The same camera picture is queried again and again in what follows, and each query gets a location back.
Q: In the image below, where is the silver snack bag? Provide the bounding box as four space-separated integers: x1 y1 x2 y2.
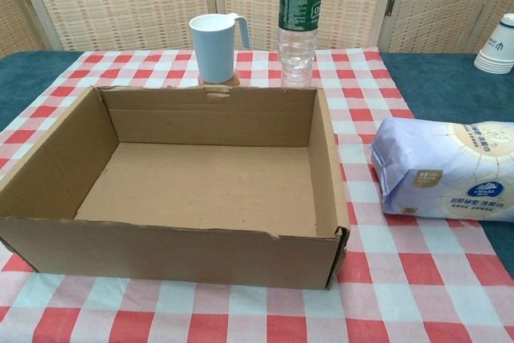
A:
369 116 514 223

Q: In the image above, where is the cardboard box tray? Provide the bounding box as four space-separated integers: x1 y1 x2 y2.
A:
0 84 350 292

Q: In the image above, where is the red white checkered tablecloth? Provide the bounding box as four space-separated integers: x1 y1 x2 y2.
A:
0 48 514 343

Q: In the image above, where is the brown round coaster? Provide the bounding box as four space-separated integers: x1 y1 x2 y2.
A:
198 71 241 88

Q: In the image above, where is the clear green-label water bottle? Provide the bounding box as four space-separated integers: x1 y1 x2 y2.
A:
276 0 324 89

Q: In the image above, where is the white paper cup stack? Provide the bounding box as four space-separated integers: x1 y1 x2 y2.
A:
473 13 514 76

